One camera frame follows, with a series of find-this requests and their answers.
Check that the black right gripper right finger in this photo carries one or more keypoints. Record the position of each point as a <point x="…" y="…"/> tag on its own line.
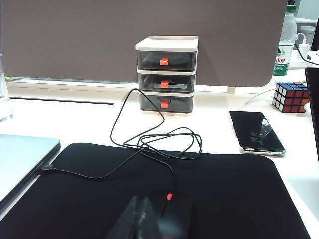
<point x="148" y="221"/>

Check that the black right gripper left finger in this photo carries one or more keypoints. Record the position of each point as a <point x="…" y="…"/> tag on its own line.
<point x="127" y="221"/>

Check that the clear plastic cup with lid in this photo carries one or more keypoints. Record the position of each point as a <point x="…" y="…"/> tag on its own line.
<point x="3" y="99"/>

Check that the silver Dell laptop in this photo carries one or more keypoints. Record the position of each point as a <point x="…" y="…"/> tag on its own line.
<point x="22" y="154"/>

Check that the black computer mouse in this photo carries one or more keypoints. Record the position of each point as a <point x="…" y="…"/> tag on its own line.
<point x="177" y="216"/>

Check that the black mouse pad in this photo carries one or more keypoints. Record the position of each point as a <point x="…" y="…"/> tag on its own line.
<point x="236" y="194"/>

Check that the black smartphone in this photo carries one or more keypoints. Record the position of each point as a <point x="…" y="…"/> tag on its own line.
<point x="249" y="129"/>

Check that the Rubik's cube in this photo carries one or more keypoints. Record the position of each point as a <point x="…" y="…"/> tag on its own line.
<point x="291" y="99"/>

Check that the brown fabric desk divider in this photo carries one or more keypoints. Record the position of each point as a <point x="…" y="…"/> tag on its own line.
<point x="74" y="37"/>

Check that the black flat panel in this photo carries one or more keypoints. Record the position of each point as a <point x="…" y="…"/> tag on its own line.
<point x="314" y="112"/>

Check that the clear water bottle green label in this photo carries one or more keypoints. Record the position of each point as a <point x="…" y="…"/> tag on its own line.
<point x="284" y="44"/>

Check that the white divider bracket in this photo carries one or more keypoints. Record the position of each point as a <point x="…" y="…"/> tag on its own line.
<point x="231" y="89"/>

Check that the white drawer organizer frame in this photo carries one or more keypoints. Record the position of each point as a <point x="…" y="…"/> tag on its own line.
<point x="167" y="41"/>

